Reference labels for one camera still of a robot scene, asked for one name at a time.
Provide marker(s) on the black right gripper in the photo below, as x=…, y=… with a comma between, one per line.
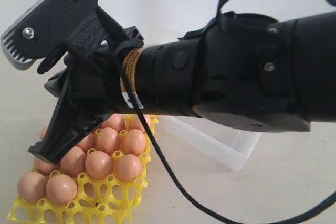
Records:
x=84, y=91

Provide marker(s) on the brown egg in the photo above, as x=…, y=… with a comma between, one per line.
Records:
x=32, y=186
x=108, y=140
x=128, y=167
x=42, y=133
x=43, y=167
x=86, y=143
x=134, y=142
x=73, y=163
x=98, y=165
x=116, y=121

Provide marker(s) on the brown egg speckled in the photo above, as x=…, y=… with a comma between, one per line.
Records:
x=135, y=123

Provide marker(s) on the brown egg corner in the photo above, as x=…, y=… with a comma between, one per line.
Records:
x=61, y=189

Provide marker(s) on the yellow plastic egg tray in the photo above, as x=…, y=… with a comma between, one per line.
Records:
x=108, y=200

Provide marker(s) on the clear plastic container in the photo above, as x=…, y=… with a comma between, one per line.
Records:
x=226, y=145

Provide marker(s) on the brown egg top back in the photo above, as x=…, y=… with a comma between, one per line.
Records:
x=128, y=167

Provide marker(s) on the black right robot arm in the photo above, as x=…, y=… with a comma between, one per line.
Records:
x=280, y=81

